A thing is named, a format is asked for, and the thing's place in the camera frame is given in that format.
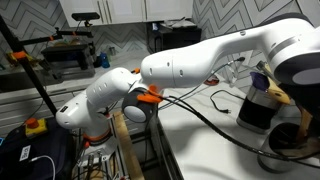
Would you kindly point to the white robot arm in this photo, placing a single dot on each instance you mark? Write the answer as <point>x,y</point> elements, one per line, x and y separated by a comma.
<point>290,43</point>

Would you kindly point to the metallic utensil holder bucket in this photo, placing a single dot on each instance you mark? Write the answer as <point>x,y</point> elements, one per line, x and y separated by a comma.
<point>257,111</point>

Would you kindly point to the purple silicone utensil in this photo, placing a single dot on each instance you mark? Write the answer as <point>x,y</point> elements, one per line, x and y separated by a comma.
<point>259,81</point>

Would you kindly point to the red round object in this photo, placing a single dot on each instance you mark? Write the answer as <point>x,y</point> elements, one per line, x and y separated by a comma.
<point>212,81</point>

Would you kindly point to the black microwave oven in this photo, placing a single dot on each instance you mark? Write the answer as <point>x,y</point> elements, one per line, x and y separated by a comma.
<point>161,38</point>

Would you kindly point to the blue bottle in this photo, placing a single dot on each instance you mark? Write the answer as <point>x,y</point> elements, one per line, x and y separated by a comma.
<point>104,60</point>

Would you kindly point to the wooden plank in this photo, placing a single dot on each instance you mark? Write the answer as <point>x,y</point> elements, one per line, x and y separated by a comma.
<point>131,161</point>

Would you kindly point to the white upper cabinets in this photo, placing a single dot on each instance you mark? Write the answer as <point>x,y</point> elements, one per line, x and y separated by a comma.
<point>127,11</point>

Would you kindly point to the black toaster appliance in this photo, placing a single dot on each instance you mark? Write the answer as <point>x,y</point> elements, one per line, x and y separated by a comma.
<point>69,62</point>

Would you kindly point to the wooden spatula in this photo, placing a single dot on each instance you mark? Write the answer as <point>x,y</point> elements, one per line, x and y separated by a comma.
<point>273,90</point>

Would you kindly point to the yellow emergency stop box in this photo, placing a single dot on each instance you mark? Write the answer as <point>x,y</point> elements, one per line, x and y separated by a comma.
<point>35,127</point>

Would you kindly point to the black tripod pole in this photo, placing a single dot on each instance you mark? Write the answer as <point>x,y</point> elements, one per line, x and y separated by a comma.
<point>20,54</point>

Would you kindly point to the black camera on stand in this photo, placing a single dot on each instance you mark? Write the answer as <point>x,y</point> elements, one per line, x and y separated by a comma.
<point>85,17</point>

